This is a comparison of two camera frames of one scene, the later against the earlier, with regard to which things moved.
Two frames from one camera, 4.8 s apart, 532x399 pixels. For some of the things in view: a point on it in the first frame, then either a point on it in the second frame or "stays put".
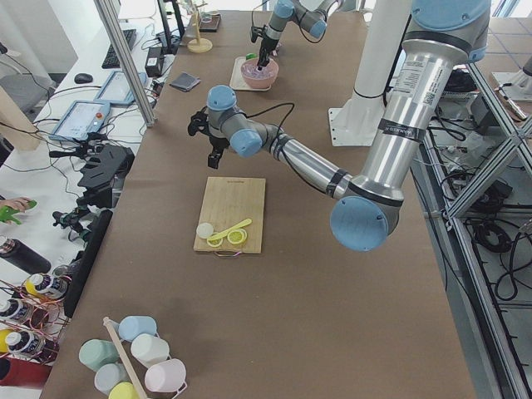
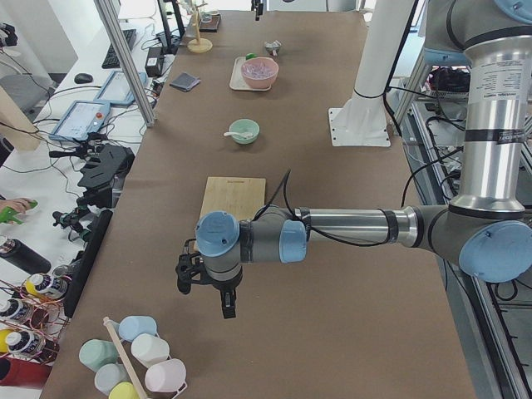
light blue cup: (130, 327) stays put
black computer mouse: (83, 78) stays put
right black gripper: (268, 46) -> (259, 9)
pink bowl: (255, 79) stays put
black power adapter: (154, 63) stays put
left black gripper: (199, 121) -> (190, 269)
